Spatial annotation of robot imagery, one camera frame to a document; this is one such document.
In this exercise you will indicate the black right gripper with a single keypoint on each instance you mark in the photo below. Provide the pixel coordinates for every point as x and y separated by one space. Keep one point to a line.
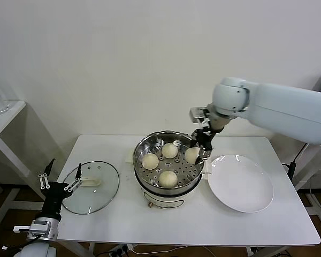
205 139

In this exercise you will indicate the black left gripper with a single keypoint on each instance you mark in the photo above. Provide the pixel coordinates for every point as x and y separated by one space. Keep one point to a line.
54 195

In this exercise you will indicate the white steamed baozi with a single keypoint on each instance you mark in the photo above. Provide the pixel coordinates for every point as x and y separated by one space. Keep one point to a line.
192 155
149 161
169 150
168 179

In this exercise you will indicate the round glass pot lid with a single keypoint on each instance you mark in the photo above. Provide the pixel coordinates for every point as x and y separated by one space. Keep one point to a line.
104 192

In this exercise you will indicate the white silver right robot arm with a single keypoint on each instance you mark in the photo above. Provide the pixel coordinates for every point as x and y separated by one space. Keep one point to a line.
283 107

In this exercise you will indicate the white round plate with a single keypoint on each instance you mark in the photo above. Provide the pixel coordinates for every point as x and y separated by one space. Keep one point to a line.
240 184

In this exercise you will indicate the white electric cooker pot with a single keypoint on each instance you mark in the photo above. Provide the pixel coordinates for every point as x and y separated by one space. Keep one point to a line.
163 200

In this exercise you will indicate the white side table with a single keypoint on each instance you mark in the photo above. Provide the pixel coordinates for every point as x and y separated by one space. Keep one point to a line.
5 115

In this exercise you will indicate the white power strip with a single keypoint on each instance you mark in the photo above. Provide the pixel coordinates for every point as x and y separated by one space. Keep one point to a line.
117 252

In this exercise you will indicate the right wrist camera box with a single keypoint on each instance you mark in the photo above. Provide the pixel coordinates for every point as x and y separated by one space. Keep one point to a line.
198 115

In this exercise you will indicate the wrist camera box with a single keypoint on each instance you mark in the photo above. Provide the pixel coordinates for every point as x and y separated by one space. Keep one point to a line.
198 115
22 229

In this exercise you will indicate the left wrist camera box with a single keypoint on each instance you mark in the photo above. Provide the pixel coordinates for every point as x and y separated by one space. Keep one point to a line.
22 229

